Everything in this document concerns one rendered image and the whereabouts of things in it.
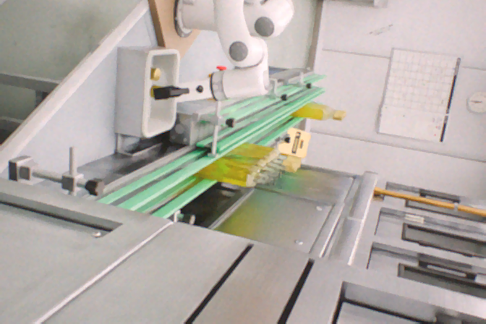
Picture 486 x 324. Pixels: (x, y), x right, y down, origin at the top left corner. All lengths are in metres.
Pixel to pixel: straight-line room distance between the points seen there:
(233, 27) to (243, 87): 0.15
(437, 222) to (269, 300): 1.46
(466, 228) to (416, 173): 5.69
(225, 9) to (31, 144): 0.52
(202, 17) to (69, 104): 0.52
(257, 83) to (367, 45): 6.13
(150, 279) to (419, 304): 0.24
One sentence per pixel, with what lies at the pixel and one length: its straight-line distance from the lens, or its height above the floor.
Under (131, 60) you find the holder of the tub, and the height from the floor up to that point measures 0.79.
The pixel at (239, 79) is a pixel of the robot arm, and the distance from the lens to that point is 1.25.
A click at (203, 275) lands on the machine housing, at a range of 0.47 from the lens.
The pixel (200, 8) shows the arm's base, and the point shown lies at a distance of 1.53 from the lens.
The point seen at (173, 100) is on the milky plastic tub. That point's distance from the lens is 1.45.
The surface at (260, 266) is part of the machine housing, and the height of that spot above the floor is 1.36.
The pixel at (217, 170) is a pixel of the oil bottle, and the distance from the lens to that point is 1.47.
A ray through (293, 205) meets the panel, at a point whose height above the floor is 1.17.
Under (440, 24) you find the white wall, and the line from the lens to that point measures 7.30.
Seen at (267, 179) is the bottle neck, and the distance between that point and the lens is 1.44.
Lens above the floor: 1.46
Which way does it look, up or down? 17 degrees down
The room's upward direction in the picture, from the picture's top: 101 degrees clockwise
